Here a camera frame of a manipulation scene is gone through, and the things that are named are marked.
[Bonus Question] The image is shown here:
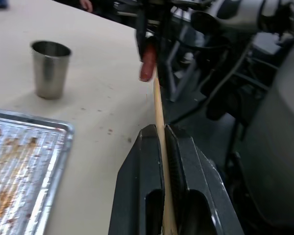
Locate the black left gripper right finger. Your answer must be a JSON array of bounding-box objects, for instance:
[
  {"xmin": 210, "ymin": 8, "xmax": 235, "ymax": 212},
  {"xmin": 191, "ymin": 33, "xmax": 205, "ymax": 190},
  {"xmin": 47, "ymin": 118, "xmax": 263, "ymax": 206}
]
[{"xmin": 165, "ymin": 124, "xmax": 245, "ymax": 235}]

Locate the stainless steel cup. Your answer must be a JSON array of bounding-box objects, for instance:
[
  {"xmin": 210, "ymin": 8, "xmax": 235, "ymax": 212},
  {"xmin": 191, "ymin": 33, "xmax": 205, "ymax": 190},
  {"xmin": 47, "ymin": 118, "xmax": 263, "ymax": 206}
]
[{"xmin": 29, "ymin": 40, "xmax": 72, "ymax": 100}]

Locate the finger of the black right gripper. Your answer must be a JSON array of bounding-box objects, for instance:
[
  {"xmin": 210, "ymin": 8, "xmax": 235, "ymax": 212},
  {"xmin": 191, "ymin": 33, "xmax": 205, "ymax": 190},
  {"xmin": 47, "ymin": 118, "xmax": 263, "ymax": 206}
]
[
  {"xmin": 136, "ymin": 14, "xmax": 149, "ymax": 62},
  {"xmin": 154, "ymin": 14, "xmax": 172, "ymax": 85}
]

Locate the bystander bare hand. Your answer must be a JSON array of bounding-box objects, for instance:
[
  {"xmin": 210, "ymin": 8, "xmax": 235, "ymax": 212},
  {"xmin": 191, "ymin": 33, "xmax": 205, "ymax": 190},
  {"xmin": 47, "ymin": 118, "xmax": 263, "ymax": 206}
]
[{"xmin": 79, "ymin": 0, "xmax": 94, "ymax": 12}]

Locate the greasy metal baking tray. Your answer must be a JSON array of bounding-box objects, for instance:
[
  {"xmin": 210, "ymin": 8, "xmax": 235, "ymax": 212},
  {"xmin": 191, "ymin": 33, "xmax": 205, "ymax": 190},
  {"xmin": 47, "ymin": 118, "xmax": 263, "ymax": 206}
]
[{"xmin": 0, "ymin": 107, "xmax": 75, "ymax": 235}]

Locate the wooden skewer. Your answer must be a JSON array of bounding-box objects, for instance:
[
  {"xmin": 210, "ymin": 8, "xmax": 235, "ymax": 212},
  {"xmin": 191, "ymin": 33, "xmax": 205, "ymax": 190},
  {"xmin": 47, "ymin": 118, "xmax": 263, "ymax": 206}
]
[{"xmin": 152, "ymin": 66, "xmax": 179, "ymax": 235}]

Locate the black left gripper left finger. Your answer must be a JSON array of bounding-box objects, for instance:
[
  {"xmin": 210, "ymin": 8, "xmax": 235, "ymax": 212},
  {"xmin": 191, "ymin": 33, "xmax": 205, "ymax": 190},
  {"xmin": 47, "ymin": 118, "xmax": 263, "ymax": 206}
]
[{"xmin": 109, "ymin": 124, "xmax": 166, "ymax": 235}]

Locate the grey metal frame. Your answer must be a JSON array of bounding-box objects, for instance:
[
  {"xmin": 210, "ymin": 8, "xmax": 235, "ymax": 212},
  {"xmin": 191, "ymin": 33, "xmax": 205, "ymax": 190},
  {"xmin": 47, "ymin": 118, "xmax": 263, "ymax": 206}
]
[{"xmin": 164, "ymin": 38, "xmax": 199, "ymax": 102}]

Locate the red sausage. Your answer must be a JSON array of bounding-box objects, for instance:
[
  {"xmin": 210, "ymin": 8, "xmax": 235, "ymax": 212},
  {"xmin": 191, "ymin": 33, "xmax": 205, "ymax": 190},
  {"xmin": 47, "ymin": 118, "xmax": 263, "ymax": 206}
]
[{"xmin": 139, "ymin": 43, "xmax": 156, "ymax": 82}]

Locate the dark grey robot body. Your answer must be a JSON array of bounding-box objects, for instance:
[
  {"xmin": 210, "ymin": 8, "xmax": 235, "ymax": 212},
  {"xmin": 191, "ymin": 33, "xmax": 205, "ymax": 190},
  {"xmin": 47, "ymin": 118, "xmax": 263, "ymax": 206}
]
[{"xmin": 231, "ymin": 31, "xmax": 294, "ymax": 235}]

